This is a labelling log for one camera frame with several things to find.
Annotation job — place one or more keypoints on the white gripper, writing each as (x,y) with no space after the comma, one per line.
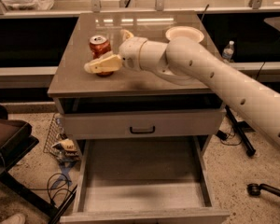
(131,53)

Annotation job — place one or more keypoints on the orange soda can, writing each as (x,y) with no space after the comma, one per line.
(99,45)

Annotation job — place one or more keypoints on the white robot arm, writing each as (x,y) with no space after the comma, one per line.
(180,60)

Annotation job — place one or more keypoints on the grey drawer cabinet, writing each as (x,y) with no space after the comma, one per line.
(76,92)

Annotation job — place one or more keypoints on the closed top drawer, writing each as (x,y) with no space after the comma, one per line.
(168,123)

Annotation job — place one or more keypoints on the open middle drawer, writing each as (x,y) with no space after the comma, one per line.
(144,181)

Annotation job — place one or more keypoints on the clear plastic water bottle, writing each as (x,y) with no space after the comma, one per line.
(228,52)

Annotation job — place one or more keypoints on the black office chair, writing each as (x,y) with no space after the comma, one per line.
(15,142)

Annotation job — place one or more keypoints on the black stand leg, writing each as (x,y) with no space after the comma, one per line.
(250,151)

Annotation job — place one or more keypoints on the black chair caster leg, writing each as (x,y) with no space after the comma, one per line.
(256,189)

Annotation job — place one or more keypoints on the white shoe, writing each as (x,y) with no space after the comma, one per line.
(15,219)

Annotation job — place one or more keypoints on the black drawer handle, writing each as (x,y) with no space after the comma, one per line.
(147,130)

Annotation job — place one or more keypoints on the wire mesh basket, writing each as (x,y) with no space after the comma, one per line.
(57,144)

